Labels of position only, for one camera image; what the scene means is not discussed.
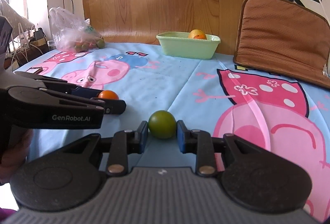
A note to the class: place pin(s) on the white dotted cloth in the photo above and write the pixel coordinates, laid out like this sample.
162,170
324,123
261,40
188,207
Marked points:
13,15

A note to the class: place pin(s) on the brown cushion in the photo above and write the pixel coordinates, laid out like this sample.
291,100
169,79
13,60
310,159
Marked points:
281,35

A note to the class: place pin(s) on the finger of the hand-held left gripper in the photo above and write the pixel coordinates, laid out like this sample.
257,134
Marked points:
114,107
85,92

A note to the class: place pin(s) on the person's left hand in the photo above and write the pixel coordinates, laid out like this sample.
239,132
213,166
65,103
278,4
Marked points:
15,157

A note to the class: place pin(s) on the purple cloth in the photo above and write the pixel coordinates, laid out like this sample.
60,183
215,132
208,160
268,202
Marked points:
5,215

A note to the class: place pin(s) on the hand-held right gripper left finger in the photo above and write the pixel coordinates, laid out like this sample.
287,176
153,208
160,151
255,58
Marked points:
143,136

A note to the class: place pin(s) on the orange tomato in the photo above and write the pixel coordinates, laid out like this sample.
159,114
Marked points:
108,95

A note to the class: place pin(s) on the cartoon pig printed cloth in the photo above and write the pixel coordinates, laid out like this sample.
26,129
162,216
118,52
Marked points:
165,77

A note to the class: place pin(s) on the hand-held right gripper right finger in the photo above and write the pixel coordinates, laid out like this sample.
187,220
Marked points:
181,137

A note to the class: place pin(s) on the small olive green fruit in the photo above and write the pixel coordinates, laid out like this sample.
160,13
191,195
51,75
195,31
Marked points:
100,43

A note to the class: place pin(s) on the clear plastic bag of fruit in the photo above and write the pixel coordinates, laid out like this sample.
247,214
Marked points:
69,30

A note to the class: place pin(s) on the pale green bowl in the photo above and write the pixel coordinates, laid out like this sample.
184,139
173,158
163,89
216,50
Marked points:
188,47

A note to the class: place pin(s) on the smartphone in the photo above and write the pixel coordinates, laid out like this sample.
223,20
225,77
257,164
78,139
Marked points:
34,70

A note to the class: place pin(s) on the large yellow grapefruit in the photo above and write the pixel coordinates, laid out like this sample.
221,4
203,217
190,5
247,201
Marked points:
197,33

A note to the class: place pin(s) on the black power adapter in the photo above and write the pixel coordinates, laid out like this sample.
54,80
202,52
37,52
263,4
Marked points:
38,33

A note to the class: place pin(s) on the round green fruit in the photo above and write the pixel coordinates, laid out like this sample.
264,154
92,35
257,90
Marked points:
162,124

